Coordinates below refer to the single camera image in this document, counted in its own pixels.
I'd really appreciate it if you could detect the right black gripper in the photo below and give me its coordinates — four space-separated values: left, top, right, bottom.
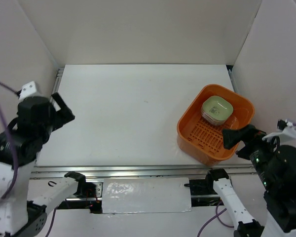
221 120 283 186

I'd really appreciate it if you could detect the cream plate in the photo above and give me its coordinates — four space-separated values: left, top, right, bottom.
201 111 230 126

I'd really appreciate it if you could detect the green plate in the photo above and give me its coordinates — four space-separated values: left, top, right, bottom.
202 96 234 121

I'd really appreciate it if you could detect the orange plastic bin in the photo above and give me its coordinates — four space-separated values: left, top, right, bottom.
177 84 255 166

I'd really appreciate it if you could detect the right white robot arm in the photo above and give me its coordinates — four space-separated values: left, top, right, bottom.
205 124 296 237

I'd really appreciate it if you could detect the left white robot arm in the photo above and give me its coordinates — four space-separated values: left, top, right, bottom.
0 93 87 237

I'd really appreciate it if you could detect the white foil cover panel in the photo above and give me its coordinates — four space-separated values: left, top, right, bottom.
102 178 192 214

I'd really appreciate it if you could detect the aluminium frame rail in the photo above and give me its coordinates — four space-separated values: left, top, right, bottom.
31 66 257 180

